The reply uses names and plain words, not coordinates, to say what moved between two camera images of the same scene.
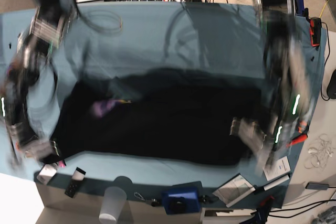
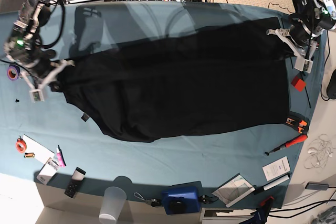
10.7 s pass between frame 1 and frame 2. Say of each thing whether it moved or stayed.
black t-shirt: moved
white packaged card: stayed
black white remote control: stayed
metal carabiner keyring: stayed
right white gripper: moved
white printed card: stayed
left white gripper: moved
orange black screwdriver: stayed
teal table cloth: stayed
